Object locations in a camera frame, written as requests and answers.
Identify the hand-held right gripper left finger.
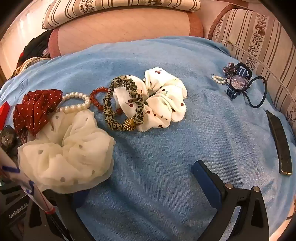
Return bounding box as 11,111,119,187
23,189,93,241

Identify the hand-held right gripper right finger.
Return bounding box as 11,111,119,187
193,160,270,241

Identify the cream sheer scrunchie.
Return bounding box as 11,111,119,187
18,109,116,194

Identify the leopard print hair tie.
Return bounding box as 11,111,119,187
103,75,145,131

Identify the red polka dot scrunchie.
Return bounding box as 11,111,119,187
13,89,63,138

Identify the white pearl bracelet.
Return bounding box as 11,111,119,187
56,92,91,114

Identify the red box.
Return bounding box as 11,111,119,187
0,101,11,121

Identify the white rod with blue marks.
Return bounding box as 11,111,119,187
0,148,72,241

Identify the light blue blanket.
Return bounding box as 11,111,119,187
0,36,296,241

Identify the dark shiny hair clip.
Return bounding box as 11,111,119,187
0,125,19,158

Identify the long black barrette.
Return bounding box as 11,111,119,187
265,110,293,178

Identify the white cherry print scrunchie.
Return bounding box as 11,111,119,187
114,67,187,133

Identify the dark flower hair clip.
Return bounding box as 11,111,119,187
223,62,241,78

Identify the gold patterned scarf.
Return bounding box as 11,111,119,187
11,56,51,77

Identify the striped floral cushion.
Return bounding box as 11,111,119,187
208,9,296,127

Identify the dark clothes pile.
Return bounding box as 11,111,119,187
17,30,56,70

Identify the pink bolster pillow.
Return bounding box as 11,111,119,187
48,9,204,59

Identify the striped floral pillow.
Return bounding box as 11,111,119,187
43,0,201,30

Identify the red bead bracelet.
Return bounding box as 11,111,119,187
89,87,123,115

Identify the black elastic hair tie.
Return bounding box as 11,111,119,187
242,76,268,109

